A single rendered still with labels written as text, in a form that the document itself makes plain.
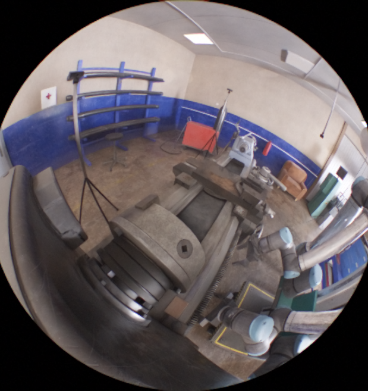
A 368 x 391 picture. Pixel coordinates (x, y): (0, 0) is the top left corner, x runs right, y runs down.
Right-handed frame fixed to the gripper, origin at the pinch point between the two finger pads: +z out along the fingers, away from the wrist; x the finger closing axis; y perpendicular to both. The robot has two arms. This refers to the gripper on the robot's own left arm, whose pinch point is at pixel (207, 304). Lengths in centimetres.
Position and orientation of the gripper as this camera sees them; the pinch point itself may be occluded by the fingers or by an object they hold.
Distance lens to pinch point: 69.8
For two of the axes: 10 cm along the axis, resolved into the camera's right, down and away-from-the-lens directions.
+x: -7.5, 4.2, -5.2
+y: -5.4, -8.3, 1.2
